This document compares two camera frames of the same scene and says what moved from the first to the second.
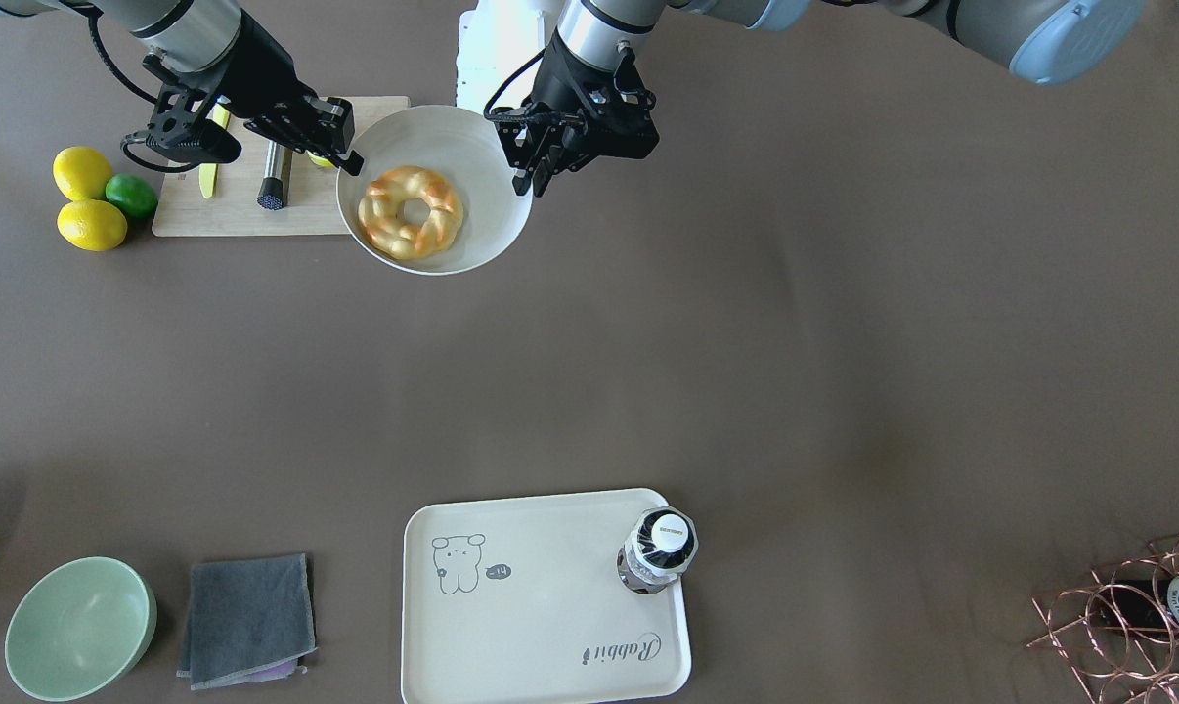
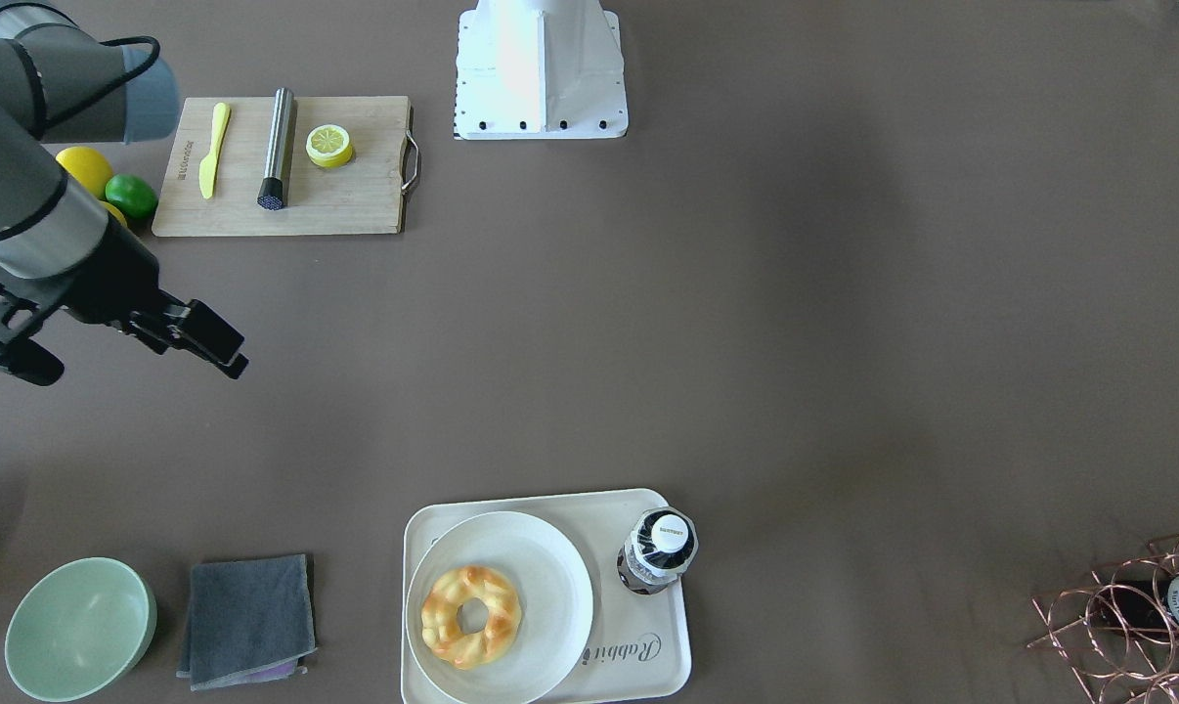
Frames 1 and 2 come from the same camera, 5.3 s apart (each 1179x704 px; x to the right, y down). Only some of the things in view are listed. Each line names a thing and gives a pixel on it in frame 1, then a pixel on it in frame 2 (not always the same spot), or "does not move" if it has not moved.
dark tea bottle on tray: [662, 547] does not move
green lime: [136, 194] does not move
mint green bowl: [80, 629] does not move
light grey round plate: [465, 148] → [556, 613]
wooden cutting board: [312, 207] does not move
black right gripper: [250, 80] → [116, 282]
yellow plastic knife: [208, 174] does not move
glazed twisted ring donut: [381, 218] → [441, 627]
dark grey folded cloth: [250, 621] does not move
